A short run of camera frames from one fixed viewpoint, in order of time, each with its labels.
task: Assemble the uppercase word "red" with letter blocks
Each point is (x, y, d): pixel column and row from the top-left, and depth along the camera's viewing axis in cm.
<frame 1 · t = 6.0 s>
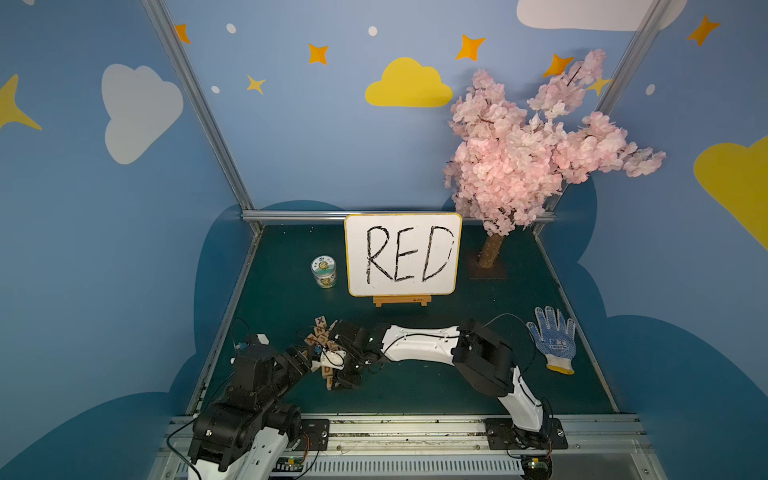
left hand: (305, 353, 70), fingers open
right hand: (339, 376, 83), fingers open
white board reading RED: (403, 254, 92), point 18 cm above the table
small wooden easel: (399, 299, 95), point 7 cm above the table
blue dotted work glove: (555, 342, 92), on the table
wooden block letter X: (320, 321, 95), point 2 cm above the table

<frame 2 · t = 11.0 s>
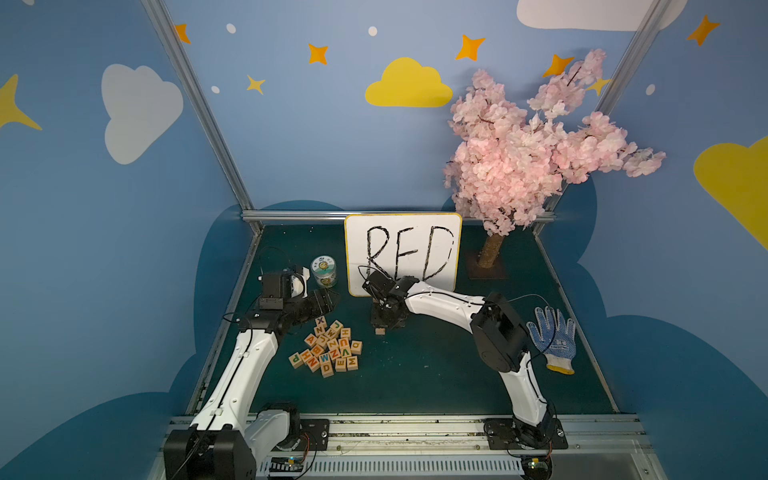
left hand: (330, 297, 82), fingers open
right hand: (380, 321, 92), fingers open
wooden block letter P: (295, 360, 86), point 3 cm above the table
wooden block red N: (313, 364, 86), point 3 cm above the table
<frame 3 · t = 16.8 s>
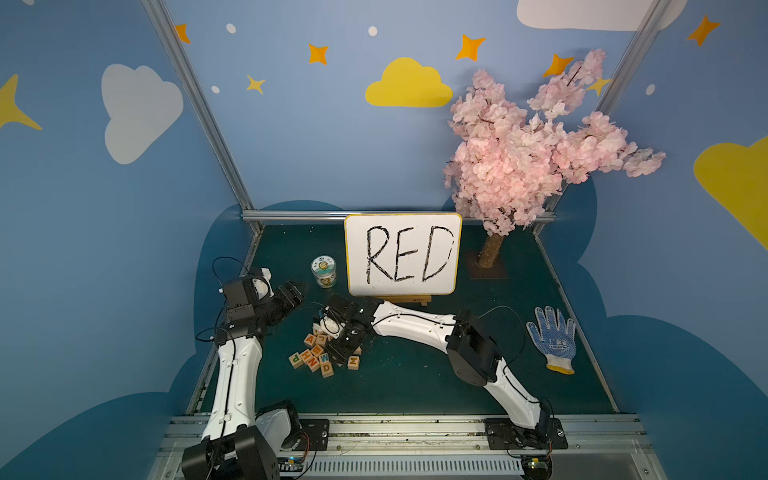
left hand: (301, 289, 81), fingers open
right hand: (340, 349, 85), fingers open
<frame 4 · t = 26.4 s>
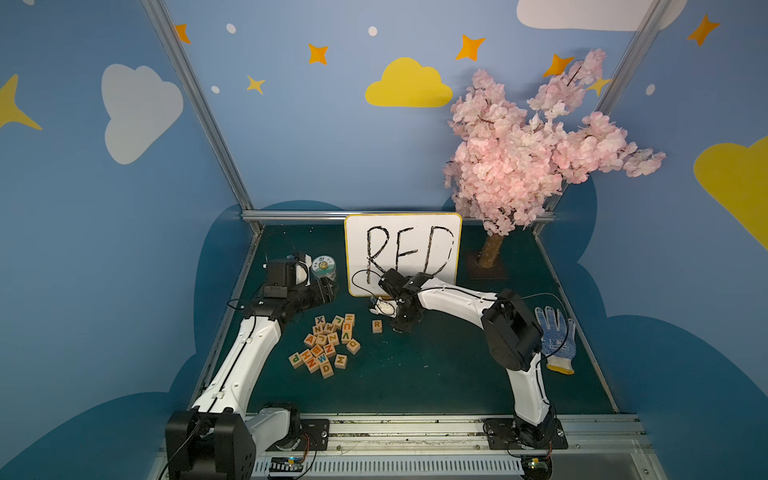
left hand: (329, 284, 82), fingers open
right hand: (404, 318, 94), fingers open
